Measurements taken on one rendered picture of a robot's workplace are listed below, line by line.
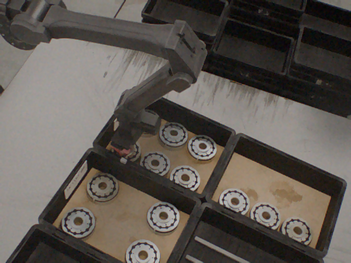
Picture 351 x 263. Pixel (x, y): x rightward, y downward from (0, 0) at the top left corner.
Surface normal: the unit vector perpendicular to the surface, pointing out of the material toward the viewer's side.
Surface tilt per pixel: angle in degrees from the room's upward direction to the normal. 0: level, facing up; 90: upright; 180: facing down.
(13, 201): 0
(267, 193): 0
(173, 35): 18
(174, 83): 103
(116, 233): 0
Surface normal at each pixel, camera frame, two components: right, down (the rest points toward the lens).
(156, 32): -0.17, -0.45
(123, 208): 0.12, -0.57
